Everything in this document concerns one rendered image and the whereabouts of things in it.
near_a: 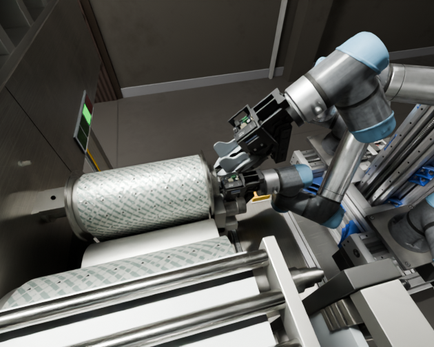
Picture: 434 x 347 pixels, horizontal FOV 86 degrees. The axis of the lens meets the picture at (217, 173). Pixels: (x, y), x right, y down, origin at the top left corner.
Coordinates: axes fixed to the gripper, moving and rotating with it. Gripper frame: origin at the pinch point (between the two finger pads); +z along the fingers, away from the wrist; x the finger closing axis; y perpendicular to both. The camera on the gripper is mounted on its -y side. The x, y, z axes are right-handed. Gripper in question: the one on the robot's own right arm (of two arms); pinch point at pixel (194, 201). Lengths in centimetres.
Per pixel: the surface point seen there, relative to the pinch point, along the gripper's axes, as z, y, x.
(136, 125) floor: 43, -109, -183
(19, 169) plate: 30.2, 25.7, 2.4
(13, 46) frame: 31, 37, -21
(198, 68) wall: -41, -85, -247
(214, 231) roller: -2.1, 14.6, 17.2
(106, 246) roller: 18.8, 13.9, 15.0
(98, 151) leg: 47, -39, -71
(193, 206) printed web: 1.1, 17.3, 12.2
